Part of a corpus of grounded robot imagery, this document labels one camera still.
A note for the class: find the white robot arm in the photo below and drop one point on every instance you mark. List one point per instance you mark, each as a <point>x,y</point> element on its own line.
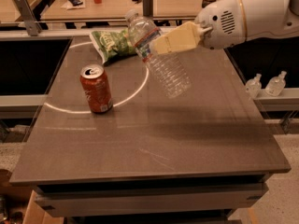
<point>270,19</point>

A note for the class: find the clear plastic water bottle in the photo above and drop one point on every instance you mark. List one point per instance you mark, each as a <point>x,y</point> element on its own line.
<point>166,69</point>

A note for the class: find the green chip bag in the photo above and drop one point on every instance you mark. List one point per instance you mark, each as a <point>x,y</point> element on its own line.
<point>111,45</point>

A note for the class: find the small clear bottle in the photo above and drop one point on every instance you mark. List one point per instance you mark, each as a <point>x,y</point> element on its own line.
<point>276,84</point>
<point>253,86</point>

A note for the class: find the small clear bottle right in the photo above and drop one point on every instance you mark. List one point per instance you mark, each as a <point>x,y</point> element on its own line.
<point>276,84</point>

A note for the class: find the black mesh cup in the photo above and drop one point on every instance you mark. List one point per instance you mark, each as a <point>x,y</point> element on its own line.
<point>207,2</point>

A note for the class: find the red soda can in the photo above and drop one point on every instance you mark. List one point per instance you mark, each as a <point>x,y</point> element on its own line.
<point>94,81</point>

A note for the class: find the grey metal bracket left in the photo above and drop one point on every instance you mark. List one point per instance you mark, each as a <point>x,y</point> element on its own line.
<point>32,26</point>

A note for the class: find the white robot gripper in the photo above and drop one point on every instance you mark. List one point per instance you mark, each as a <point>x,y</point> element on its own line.
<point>220,23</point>

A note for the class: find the grey table drawer frame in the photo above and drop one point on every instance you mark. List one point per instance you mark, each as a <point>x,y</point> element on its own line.
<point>214,195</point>

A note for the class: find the wooden background desk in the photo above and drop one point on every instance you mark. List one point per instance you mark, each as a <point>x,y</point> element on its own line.
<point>107,10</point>

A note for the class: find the grey metal bracket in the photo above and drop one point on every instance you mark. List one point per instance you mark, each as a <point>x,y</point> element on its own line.
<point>32,26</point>
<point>148,8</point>

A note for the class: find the grey metal bracket middle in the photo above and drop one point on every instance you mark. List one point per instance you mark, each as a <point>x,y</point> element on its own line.
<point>148,8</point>

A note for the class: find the small clear bottle left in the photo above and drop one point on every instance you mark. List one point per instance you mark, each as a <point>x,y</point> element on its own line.
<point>253,86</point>

